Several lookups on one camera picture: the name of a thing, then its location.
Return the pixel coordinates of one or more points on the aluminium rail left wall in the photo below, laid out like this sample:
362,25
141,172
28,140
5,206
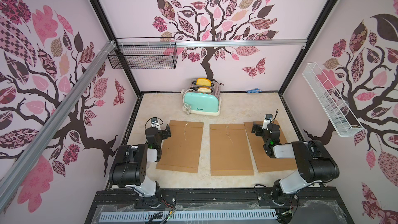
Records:
23,165

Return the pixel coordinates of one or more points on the black wire basket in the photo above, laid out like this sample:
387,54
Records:
144,53

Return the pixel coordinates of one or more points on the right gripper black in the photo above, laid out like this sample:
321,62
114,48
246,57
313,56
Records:
259,129

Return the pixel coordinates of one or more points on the aluminium rail back wall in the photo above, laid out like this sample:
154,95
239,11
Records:
220,43

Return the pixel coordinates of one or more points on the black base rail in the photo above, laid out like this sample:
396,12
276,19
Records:
313,205

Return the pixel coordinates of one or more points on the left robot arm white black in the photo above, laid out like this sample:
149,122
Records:
129,167

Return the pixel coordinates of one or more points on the mint green toaster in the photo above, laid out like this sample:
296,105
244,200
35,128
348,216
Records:
194,102

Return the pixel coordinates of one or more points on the brown file bag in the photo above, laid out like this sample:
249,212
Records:
229,150
263,162
181,152

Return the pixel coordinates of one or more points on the blue object by back wall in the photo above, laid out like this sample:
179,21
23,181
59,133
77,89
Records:
254,91

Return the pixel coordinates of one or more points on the white wire shelf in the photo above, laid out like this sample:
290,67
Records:
337,109

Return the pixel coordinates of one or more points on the front bread slice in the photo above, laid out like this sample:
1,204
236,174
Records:
204,90

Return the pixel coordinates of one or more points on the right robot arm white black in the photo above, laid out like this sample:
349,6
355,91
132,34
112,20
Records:
313,161

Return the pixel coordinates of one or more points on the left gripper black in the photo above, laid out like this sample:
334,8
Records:
163,132

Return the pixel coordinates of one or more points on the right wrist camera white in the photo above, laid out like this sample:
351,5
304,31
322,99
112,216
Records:
268,118

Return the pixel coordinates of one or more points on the white slotted cable duct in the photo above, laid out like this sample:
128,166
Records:
185,216

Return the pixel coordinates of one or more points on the aluminium rail wall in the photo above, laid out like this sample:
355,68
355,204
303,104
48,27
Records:
220,43
23,165

